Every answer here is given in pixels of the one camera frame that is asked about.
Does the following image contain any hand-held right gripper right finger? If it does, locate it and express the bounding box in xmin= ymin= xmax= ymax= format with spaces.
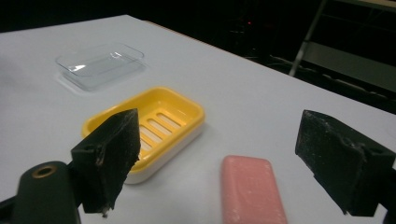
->
xmin=294 ymin=109 xmax=396 ymax=217

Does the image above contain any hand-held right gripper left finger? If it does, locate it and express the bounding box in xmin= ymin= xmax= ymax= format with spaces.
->
xmin=70 ymin=107 xmax=142 ymax=216

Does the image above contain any yellow soap dish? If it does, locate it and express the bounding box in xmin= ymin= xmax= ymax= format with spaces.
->
xmin=81 ymin=86 xmax=206 ymax=185

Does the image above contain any pink soap bar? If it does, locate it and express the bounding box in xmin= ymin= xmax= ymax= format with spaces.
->
xmin=220 ymin=155 xmax=289 ymax=224

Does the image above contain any clear plastic lid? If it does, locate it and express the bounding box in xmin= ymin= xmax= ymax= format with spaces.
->
xmin=55 ymin=42 xmax=148 ymax=92

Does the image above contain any metal stand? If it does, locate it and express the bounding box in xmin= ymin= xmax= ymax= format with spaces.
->
xmin=288 ymin=0 xmax=396 ymax=94

